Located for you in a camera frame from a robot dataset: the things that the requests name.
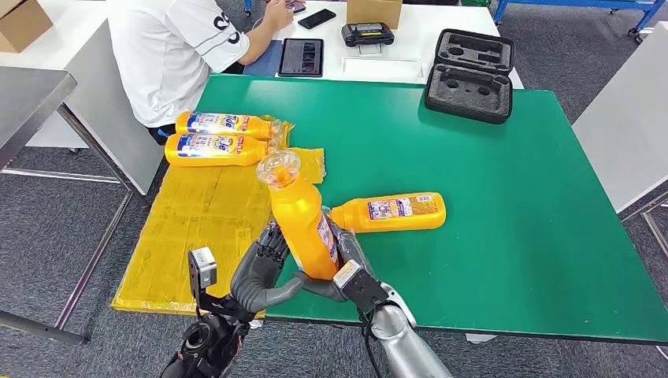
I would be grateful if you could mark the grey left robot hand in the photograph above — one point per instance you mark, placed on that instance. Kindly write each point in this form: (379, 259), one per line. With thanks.
(256, 282)

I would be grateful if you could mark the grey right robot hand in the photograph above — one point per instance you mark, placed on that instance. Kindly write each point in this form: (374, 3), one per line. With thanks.
(355, 250)

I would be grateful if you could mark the orange detergent bottle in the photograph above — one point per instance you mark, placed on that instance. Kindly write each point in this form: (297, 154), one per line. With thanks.
(258, 128)
(208, 154)
(300, 224)
(391, 216)

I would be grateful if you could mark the person's right forearm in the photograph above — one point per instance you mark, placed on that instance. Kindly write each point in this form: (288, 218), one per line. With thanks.
(256, 47)

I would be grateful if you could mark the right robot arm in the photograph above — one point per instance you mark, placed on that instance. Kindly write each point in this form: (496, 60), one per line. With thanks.
(402, 344)

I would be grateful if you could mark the yellow plastic sheet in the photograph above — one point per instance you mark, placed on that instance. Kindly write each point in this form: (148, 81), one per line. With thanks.
(198, 219)

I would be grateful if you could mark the black foam-lined case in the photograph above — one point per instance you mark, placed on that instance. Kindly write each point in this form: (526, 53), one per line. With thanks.
(469, 90)

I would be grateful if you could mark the black tablet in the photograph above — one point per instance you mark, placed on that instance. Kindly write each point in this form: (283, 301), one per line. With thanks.
(301, 57)

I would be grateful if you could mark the blue tablet cover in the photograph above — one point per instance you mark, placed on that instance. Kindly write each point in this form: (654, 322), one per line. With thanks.
(265, 63)

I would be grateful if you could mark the black handheld controller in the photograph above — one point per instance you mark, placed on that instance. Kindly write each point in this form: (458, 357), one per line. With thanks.
(368, 34)

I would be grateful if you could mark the black smartphone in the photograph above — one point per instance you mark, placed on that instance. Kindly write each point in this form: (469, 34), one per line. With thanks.
(317, 19)

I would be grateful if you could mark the white desk with side panel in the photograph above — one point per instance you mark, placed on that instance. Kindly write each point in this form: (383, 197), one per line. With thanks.
(89, 115)

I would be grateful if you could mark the small cardboard box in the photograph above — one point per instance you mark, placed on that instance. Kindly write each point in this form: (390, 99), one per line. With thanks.
(374, 13)

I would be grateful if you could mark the person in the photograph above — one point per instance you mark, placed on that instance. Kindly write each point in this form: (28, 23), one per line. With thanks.
(162, 62)

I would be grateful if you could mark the person's right hand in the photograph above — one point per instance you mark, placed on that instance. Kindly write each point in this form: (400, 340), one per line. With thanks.
(279, 14)

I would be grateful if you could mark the smartphone with lit screen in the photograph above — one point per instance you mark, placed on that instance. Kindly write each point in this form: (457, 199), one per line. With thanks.
(298, 6)

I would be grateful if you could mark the steel table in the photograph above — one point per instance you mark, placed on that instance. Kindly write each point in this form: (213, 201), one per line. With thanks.
(31, 99)

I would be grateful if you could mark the white side table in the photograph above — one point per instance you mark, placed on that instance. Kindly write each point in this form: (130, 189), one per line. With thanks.
(626, 115)

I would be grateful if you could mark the large cardboard box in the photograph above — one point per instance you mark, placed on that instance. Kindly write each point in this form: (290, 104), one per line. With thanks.
(21, 26)

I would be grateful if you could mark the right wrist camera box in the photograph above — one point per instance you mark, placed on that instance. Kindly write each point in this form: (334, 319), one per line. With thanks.
(362, 287)

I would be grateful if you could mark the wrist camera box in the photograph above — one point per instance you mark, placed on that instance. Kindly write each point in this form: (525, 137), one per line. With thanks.
(362, 287)
(202, 271)

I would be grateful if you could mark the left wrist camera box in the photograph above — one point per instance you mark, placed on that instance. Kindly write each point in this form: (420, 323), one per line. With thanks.
(202, 271)

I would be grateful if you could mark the blue wheeled frame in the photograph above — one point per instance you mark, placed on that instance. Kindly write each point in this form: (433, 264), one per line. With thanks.
(600, 2)

